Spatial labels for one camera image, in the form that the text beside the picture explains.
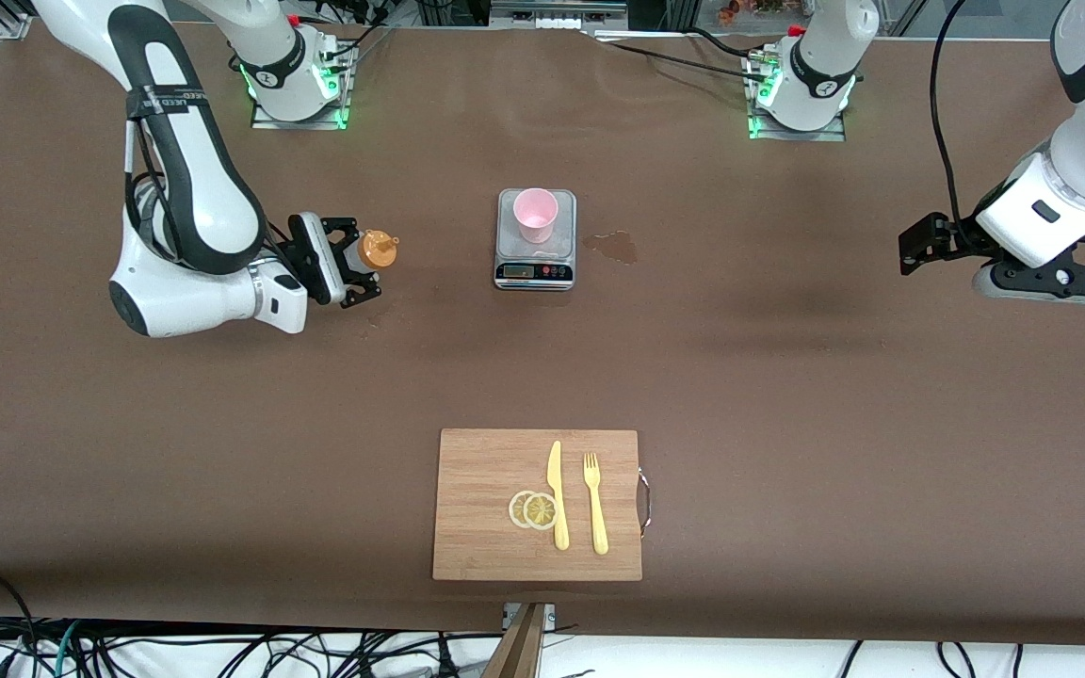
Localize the pink plastic cup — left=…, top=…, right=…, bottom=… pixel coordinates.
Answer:
left=513, top=188, right=559, bottom=245

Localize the yellow plastic knife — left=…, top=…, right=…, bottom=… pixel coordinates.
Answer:
left=546, top=440, right=571, bottom=552

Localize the bamboo cutting board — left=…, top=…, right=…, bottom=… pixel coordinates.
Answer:
left=432, top=428, right=652, bottom=582

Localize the black table cable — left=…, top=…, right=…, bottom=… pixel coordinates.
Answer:
left=590, top=33, right=774, bottom=90

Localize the yellow plastic fork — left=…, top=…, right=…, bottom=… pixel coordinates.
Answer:
left=583, top=452, right=610, bottom=556

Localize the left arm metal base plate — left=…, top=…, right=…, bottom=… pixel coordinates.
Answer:
left=747, top=56, right=847, bottom=142

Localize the wooden post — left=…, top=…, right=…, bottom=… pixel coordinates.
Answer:
left=481, top=603, right=548, bottom=678

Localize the silver digital kitchen scale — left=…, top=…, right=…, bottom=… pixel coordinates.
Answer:
left=494, top=188, right=578, bottom=292

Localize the teal floor cable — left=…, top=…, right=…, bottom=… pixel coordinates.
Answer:
left=53, top=620, right=82, bottom=677

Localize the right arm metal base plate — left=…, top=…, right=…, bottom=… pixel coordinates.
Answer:
left=251, top=42, right=355, bottom=131

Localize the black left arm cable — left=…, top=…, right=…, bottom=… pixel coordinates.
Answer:
left=929, top=0, right=963, bottom=222

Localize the white power strip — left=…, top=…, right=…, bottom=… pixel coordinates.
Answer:
left=491, top=0, right=628, bottom=31

